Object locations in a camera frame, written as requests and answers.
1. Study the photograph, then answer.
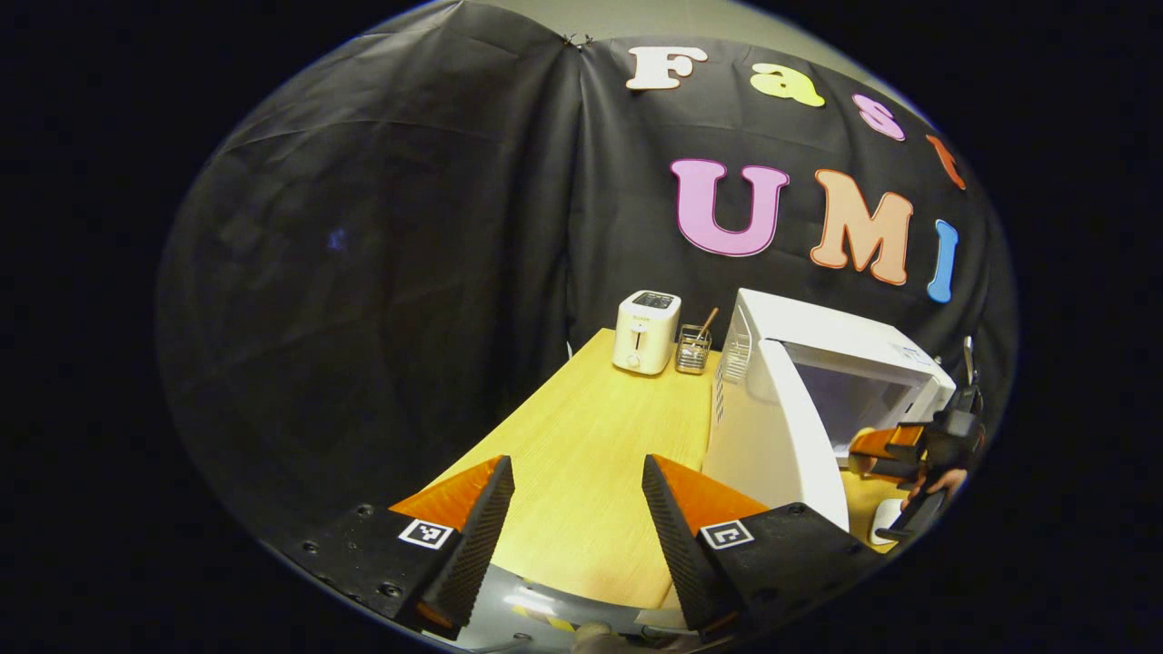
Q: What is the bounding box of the wire utensil holder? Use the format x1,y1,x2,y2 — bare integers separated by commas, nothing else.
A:
674,324,713,375

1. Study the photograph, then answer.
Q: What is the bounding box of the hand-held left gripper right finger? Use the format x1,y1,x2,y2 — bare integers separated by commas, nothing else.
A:
641,453,887,641

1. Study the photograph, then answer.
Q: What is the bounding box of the black backdrop cloth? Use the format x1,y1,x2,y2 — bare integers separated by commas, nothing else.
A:
154,0,1019,546

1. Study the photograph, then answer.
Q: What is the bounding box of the white microwave oven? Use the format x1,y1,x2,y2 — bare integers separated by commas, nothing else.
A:
701,288,958,532

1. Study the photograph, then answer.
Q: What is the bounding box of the white toaster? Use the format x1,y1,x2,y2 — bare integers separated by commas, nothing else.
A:
611,290,682,376

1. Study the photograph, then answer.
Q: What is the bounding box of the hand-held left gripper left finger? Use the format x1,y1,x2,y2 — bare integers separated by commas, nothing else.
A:
273,454,515,641

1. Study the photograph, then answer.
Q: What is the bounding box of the white square plate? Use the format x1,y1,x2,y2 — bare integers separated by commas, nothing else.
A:
870,498,905,546

